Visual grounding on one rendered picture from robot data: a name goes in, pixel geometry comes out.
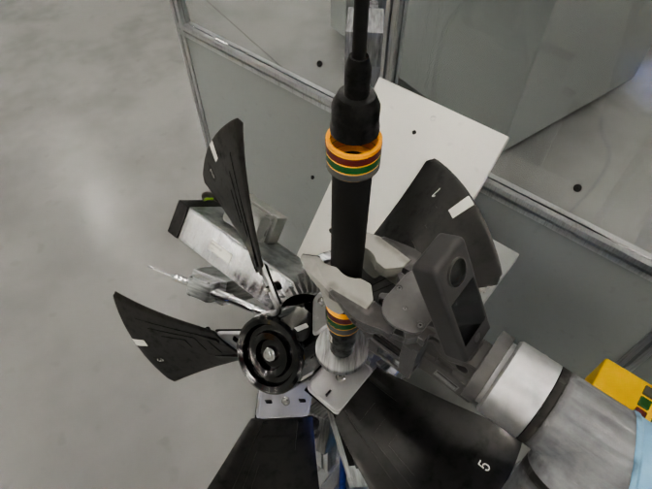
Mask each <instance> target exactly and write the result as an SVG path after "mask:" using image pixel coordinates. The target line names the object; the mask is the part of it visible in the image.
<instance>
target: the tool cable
mask: <svg viewBox="0 0 652 489"><path fill-rule="evenodd" d="M369 8H370V0H354V12H353V33H352V54H351V57H352V58H353V59H356V60H363V59H364V58H366V50H367V37H368V22H369Z"/></svg>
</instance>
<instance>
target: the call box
mask: <svg viewBox="0 0 652 489"><path fill-rule="evenodd" d="M584 380H586V381H587V382H589V383H591V384H592V385H594V386H595V387H597V388H598V389H600V390H602V391H603V392H604V393H605V394H607V395H608V396H610V397H612V398H613V399H615V400H616V401H618V402H619V403H621V404H623V405H624V406H626V407H627V408H629V409H631V410H634V409H635V408H636V407H638V408H641V409H642V410H644V411H645V412H647V415H646V417H645V419H647V420H648V421H651V419H652V405H651V407H650V409H649V410H646V409H644V408H642V407H640V406H639V405H638V404H637V402H638V400H639V398H640V397H641V396H643V397H645V398H646V399H648V400H649V401H651V402H652V400H651V399H649V398H648V397H646V396H644V395H643V394H642V391H643V389H644V387H645V386H646V385H648V386H649V387H651V388H652V385H651V384H649V383H647V382H646V381H644V380H642V379H641V378H639V377H637V376H636V375H633V374H632V373H630V372H628V371H627V370H625V369H624V368H622V367H620V366H619V365H617V364H615V363H614V362H612V361H610V360H609V359H604V360H603V361H602V362H601V363H600V364H599V365H598V366H597V368H596V369H594V370H593V371H592V372H591V373H590V374H589V375H587V376H586V378H585V379H584Z"/></svg>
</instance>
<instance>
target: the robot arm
mask: <svg viewBox="0 0 652 489"><path fill-rule="evenodd" d="M301 261H302V264H303V266H304V268H305V270H306V272H307V274H308V275H309V277H310V278H311V280H312V281H313V282H314V283H315V285H316V286H317V287H318V288H319V289H320V292H321V294H322V297H323V300H324V303H325V305H326V307H327V308H328V309H329V310H331V311H333V312H335V313H337V314H342V313H345V315H346V316H347V317H348V319H349V320H350V321H351V322H352V323H353V324H354V325H355V326H357V327H358V328H360V329H361V330H363V331H365V332H367V333H369V334H374V335H373V337H370V338H369V344H368V349H369V350H370V351H371V352H373V353H374V354H375V355H377V356H378V357H379V358H381V359H382V360H383V361H385V362H386V363H387V364H389V365H390V366H391V367H393V368H394V369H396V370H397V371H398V372H400V373H401V374H402V375H404V376H405V377H407V378H410V376H411V375H412V374H413V372H414V371H415V370H416V369H417V368H420V369H421V370H423V371H424V372H425V373H427V374H428V375H430V376H431V377H433V378H434V379H435V380H437V381H438V382H440V383H441V384H442V385H444V386H445V387H446V388H448V389H449V390H451V391H452V392H453V393H455V394H456V395H458V396H459V397H460V398H462V399H463V400H464V401H466V402H467V403H469V402H471V403H473V402H474V401H476V402H478V405H477V406H476V408H477V410H478V411H479V412H480V413H482V414H483V415H484V416H486V417H487V418H489V419H490V420H491V421H493V422H494V423H496V424H497V425H498V426H500V427H501V428H502V429H504V430H505V431H507V432H508V433H509V434H511V435H512V436H513V437H515V438H517V439H518V440H520V441H521V442H523V443H524V444H525V445H527V446H528V447H529V448H531V450H530V451H529V452H528V453H527V454H526V456H525V457H524V458H523V459H522V461H521V462H520V464H519V465H518V466H517V468H516V469H515V470H514V472H513V473H512V475H511V476H510V477H509V479H508V480H507V481H506V483H505V485H504V486H503V487H502V489H652V423H651V422H650V421H648V420H647V419H645V418H644V417H642V416H641V414H640V413H639V412H638V411H636V410H635V409H634V410H631V409H629V408H628V407H626V406H624V405H623V404H621V403H619V402H618V401H616V400H615V399H613V398H612V397H610V396H608V395H607V394H605V393H604V392H603V391H602V390H600V389H598V388H597V387H595V386H594V385H592V384H591V383H589V382H587V381H586V380H584V379H583V378H581V377H580V376H578V375H576V374H574V373H573V372H571V371H569V370H568V369H566V368H565V367H563V366H561V365H560V364H558V363H557V362H555V361H554V360H552V359H550V358H549V357H548V356H547V355H546V354H543V353H541V352H539V351H538V350H536V349H535V348H533V347H532V346H530V345H529V344H527V343H525V342H520V343H519V344H515V343H514V341H515V340H516V338H515V337H513V336H512V335H510V334H508V333H507V332H505V331H503V332H502V333H501V334H500V336H499V337H498V338H497V340H496V341H495V343H494V344H491V343H489V342H488V341H486V340H484V339H483V338H484V337H485V335H486V334H487V332H488V331H489V329H490V325H489V321H488V318H487V315H486V311H485V308H484V305H483V302H482V299H481V295H480V292H479V289H478V285H477V282H476V278H475V275H474V272H473V266H472V262H471V259H470V256H469V253H468V250H467V247H466V243H465V240H464V239H463V238H462V237H459V236H454V235H449V234H444V233H440V234H438V235H437V236H436V238H435V239H434V240H433V241H432V242H431V244H430V245H429V246H428V247H427V248H426V250H425V251H424V252H423V253H422V254H421V253H420V252H419V251H417V250H416V249H414V248H412V247H410V246H408V245H405V244H401V243H399V242H396V241H394V240H391V239H389V238H386V237H380V236H377V235H374V234H371V233H368V232H367V234H366V243H365V253H364V262H363V269H364V270H365V272H366V273H367V274H368V275H370V276H371V277H374V278H376V277H378V276H383V277H386V278H387V279H388V280H390V281H391V282H392V283H394V284H396V286H395V287H394V288H393V289H392V290H391V291H390V292H389V293H380V294H379V296H378V303H377V302H375V301H373V292H372V286H371V284H370V283H368V282H366V281H364V280H362V279H361V278H353V277H347V276H345V275H344V274H343V273H342V272H341V271H340V270H339V269H338V268H336V267H333V266H330V265H327V264H326V263H324V262H323V261H322V260H321V258H320V256H318V255H311V254H305V253H303V254H302V255H301ZM378 348H380V349H382V350H383V351H385V352H386V353H387V354H389V355H390V356H391V357H393V358H394V359H395V360H397V361H398V362H400V363H399V366H397V365H396V364H394V363H393V362H392V361H390V360H389V359H388V358H386V357H385V356H384V355H382V354H381V353H380V352H378Z"/></svg>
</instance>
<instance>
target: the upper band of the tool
mask: <svg viewBox="0 0 652 489"><path fill-rule="evenodd" d="M331 136H332V135H331V133H330V128H329V129H328V131H327V133H326V146H327V148H328V149H329V150H330V151H331V152H332V153H334V154H335V155H337V156H338V157H340V158H343V159H348V160H362V159H366V158H369V157H372V156H373V155H375V154H376V153H378V151H379V150H380V148H381V146H382V134H381V132H380V131H379V134H378V136H377V139H375V140H374V141H372V143H368V144H366V145H362V146H361V147H360V146H347V145H345V144H342V143H340V142H338V141H337V140H335V139H334V138H333V136H332V137H331ZM330 137H331V138H330ZM335 141H336V142H335ZM342 146H343V147H342ZM366 147H367V148H366ZM345 151H359V152H362V153H360V154H349V153H345ZM328 157H329V156H328ZM329 158H330V157H329ZM330 159H331V158H330ZM331 160H332V159H331ZM332 161H333V160H332ZM333 162H335V161H333ZM374 162H375V161H374ZM374 162H373V163H374ZM335 163H336V164H338V165H340V166H343V167H346V168H363V167H366V166H369V165H371V164H373V163H371V164H369V165H366V166H361V167H347V166H344V165H341V164H339V163H337V162H335ZM328 165H329V164H328ZM329 166H330V165H329ZM377 166H378V165H377ZM377 166H376V167H377ZM330 167H331V166H330ZM376 167H375V168H376ZM331 168H332V167H331ZM332 169H333V168H332ZM333 170H334V171H336V170H335V169H333ZM372 171H373V170H372ZM336 172H338V171H336ZM370 172H371V171H370ZM338 173H340V174H343V175H347V176H362V175H365V174H367V173H365V174H360V175H348V174H344V173H341V172H338ZM368 173H369V172H368Z"/></svg>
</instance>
